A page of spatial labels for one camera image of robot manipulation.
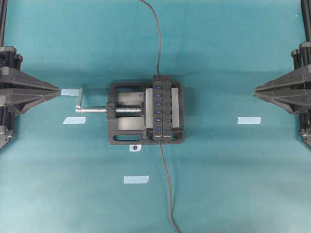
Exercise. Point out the blue tape strip right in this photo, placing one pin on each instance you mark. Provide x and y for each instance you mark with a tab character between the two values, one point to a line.
249	120

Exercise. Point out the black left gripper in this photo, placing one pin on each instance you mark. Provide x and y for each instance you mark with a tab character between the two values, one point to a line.
34	92

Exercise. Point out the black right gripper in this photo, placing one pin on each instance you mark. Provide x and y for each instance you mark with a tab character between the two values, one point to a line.
294	104

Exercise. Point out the blue tape strip bottom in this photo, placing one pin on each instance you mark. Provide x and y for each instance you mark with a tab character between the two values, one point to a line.
135	179

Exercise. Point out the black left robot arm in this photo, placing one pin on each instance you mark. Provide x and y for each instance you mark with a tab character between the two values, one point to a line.
19	91

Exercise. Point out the blue tape strip left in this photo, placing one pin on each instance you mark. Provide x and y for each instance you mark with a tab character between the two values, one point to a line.
75	120

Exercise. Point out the black multi-port USB hub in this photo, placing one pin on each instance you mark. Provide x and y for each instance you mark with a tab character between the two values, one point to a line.
162	107

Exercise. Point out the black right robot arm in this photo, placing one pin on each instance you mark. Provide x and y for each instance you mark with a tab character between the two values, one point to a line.
292	91

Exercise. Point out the white sticker with dark dot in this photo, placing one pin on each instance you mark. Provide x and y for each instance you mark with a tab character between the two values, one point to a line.
135	148

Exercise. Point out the black bench vise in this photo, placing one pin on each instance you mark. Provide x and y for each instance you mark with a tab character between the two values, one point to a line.
129	113

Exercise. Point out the blue tape strip near crank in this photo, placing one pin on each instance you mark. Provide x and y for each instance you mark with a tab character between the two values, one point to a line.
69	92

